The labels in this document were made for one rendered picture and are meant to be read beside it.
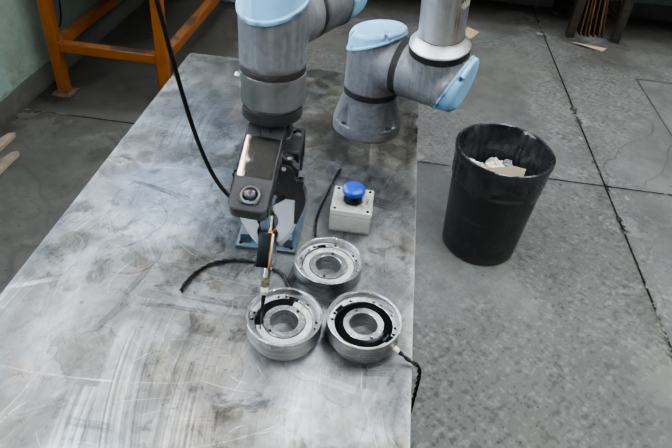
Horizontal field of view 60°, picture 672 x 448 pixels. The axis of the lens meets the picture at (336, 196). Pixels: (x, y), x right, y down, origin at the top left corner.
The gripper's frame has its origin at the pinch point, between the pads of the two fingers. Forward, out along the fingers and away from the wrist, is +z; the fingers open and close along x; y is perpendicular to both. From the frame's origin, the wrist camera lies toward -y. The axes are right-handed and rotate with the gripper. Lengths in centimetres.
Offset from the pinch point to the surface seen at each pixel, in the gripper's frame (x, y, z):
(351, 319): -12.5, -2.6, 10.7
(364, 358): -14.8, -8.8, 11.0
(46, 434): 21.7, -23.9, 13.0
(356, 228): -11.8, 18.6, 12.0
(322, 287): -7.8, 2.0, 9.9
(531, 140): -70, 125, 53
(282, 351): -3.9, -10.0, 10.1
